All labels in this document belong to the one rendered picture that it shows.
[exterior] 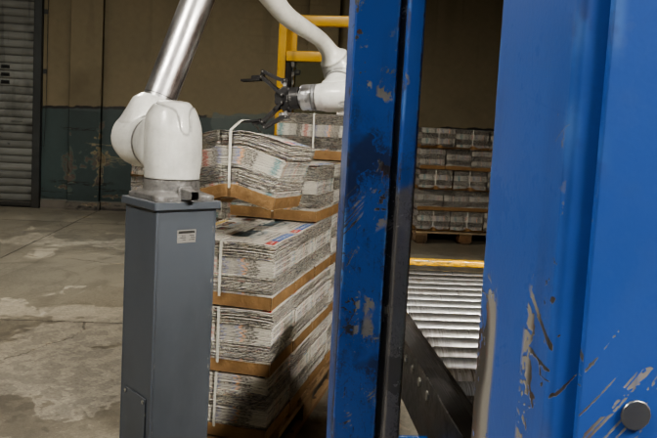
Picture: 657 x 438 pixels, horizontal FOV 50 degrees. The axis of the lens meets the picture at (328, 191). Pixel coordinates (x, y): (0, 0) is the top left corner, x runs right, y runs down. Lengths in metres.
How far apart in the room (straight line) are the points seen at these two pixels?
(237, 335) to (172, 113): 0.85
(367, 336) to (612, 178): 0.64
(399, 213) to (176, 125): 1.23
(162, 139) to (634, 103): 1.80
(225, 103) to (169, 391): 7.56
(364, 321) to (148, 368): 1.28
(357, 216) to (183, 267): 1.23
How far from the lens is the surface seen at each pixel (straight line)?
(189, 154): 1.98
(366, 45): 0.81
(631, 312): 0.23
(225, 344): 2.49
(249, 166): 2.35
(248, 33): 9.49
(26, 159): 9.88
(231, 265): 2.42
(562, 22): 0.23
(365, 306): 0.83
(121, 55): 9.65
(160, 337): 2.02
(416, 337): 1.50
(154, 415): 2.08
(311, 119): 3.50
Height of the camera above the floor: 1.22
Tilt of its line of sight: 5 degrees down
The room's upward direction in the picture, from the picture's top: 3 degrees clockwise
